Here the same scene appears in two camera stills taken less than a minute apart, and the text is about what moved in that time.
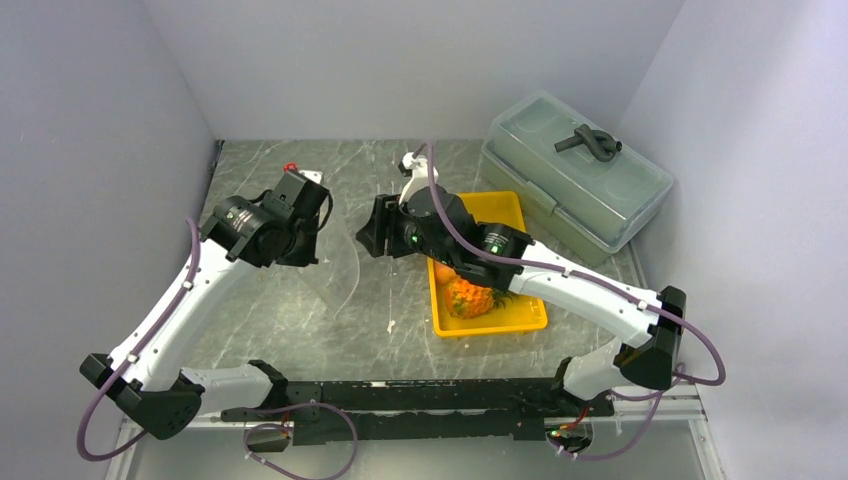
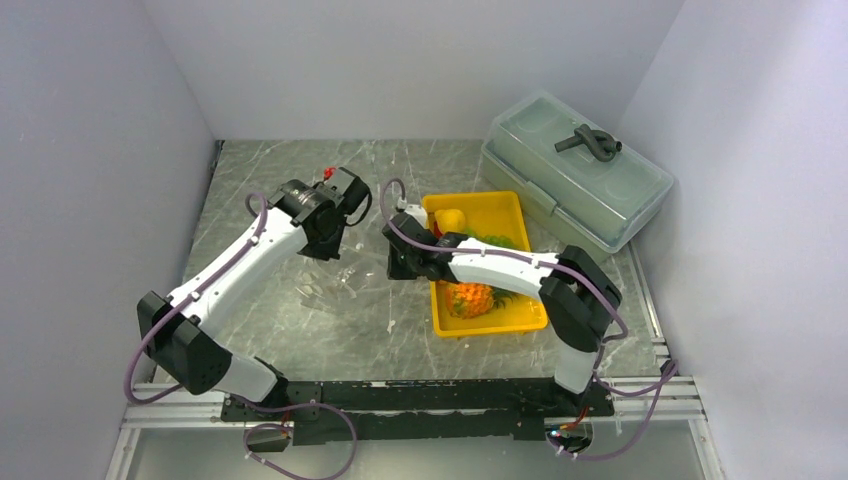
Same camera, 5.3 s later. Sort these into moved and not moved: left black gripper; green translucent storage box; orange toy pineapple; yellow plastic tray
Moved: left black gripper
Not moved: yellow plastic tray; green translucent storage box; orange toy pineapple
